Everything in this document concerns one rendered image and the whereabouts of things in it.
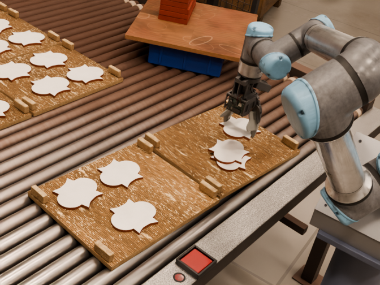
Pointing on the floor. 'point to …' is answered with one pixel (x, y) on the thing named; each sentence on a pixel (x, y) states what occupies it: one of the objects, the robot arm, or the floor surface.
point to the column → (349, 264)
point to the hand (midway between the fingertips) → (240, 127)
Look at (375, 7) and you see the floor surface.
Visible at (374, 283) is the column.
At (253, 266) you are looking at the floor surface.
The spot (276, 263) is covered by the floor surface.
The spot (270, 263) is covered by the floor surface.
